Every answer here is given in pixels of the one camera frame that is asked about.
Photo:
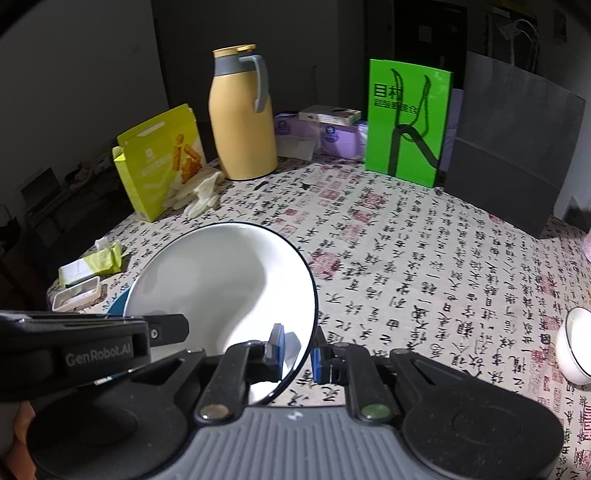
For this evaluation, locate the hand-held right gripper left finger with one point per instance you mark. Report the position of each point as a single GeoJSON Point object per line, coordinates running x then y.
{"type": "Point", "coordinates": [277, 350]}

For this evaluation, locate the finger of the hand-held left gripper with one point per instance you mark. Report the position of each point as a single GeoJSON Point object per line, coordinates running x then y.
{"type": "Point", "coordinates": [168, 330]}

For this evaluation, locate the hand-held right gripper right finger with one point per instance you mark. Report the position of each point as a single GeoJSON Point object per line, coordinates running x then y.
{"type": "Point", "coordinates": [318, 364]}

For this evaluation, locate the blue plate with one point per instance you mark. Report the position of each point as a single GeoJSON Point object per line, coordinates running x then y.
{"type": "Point", "coordinates": [117, 304]}

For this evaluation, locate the black-rimmed white shallow plate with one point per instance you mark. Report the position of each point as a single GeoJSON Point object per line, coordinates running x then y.
{"type": "Point", "coordinates": [217, 281]}

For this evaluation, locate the black-rimmed white deep bowl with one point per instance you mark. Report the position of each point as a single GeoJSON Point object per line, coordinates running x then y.
{"type": "Point", "coordinates": [577, 346]}

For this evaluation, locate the small white tray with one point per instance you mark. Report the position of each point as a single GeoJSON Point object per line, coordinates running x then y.
{"type": "Point", "coordinates": [76, 295]}

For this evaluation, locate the green snack wrapper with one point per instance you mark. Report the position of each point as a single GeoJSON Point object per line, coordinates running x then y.
{"type": "Point", "coordinates": [92, 265]}

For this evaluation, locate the calligraphy print tablecloth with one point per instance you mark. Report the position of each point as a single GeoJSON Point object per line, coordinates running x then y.
{"type": "Point", "coordinates": [415, 277]}

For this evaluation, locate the cream rubber glove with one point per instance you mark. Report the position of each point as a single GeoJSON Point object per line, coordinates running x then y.
{"type": "Point", "coordinates": [187, 189]}
{"type": "Point", "coordinates": [205, 203]}

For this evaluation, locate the yellow-green snack box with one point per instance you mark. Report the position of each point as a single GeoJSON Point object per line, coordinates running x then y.
{"type": "Point", "coordinates": [152, 170]}

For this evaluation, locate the yellow thermos jug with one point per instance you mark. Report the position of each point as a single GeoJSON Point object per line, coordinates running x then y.
{"type": "Point", "coordinates": [240, 129]}

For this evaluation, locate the flat white box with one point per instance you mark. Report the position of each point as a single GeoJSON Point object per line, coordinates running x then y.
{"type": "Point", "coordinates": [330, 115]}

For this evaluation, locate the green box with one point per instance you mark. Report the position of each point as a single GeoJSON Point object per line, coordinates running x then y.
{"type": "Point", "coordinates": [406, 120]}

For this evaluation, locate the black paper bag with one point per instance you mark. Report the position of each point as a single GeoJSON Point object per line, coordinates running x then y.
{"type": "Point", "coordinates": [508, 147]}

